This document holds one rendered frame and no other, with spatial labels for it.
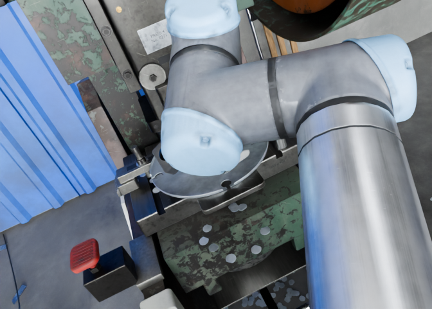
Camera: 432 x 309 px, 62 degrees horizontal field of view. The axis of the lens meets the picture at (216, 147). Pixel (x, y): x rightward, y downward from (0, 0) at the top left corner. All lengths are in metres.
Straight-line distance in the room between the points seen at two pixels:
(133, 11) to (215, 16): 0.40
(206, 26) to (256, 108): 0.10
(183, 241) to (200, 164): 0.56
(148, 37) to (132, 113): 0.38
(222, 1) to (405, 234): 0.26
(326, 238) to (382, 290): 0.04
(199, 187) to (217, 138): 0.47
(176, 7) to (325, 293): 0.28
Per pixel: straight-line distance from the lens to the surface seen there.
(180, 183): 0.80
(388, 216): 0.23
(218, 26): 0.37
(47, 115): 2.14
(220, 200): 0.73
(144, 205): 0.92
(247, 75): 0.32
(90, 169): 2.30
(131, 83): 0.75
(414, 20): 2.91
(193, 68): 0.34
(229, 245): 0.90
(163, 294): 0.84
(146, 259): 0.89
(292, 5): 0.94
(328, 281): 0.22
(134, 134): 1.13
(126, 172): 0.97
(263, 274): 1.17
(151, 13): 0.76
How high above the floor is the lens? 1.27
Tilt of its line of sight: 35 degrees down
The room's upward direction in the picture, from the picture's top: 21 degrees counter-clockwise
